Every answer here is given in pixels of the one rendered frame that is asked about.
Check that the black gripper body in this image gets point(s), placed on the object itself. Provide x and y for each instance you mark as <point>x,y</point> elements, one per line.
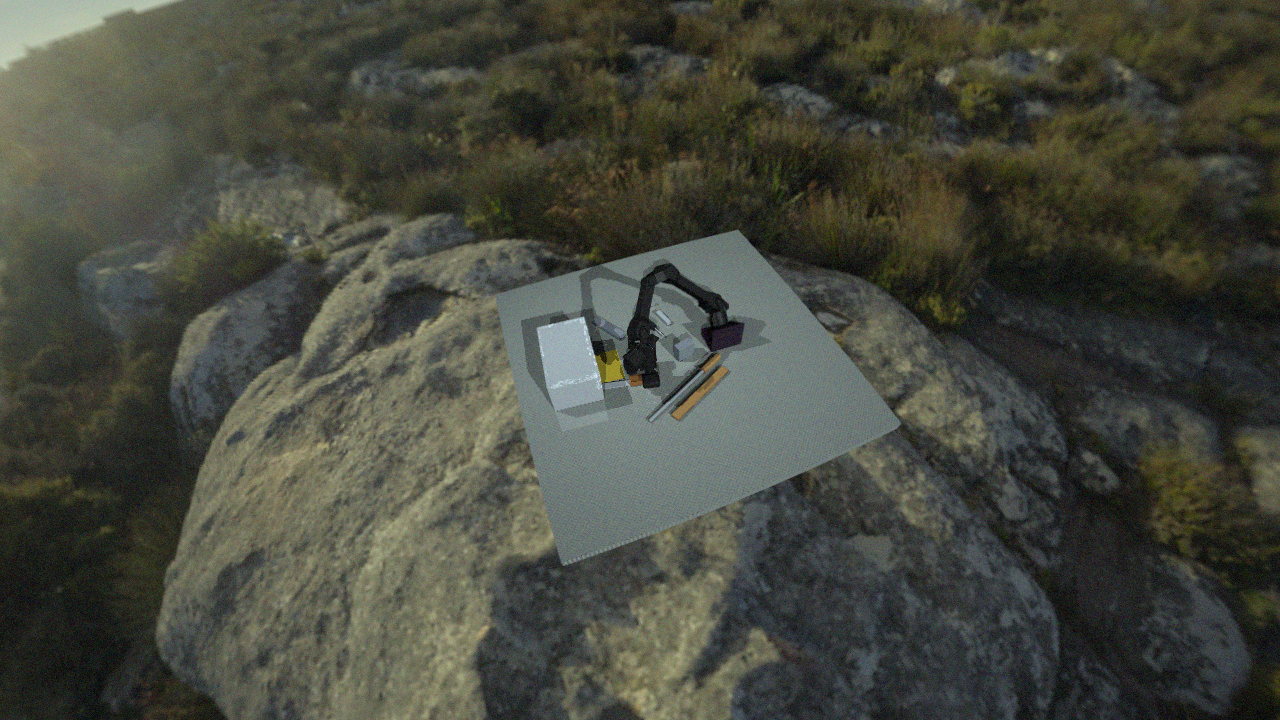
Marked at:
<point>650,379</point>

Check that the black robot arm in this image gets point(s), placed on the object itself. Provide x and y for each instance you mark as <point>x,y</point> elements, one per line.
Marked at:
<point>639,326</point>

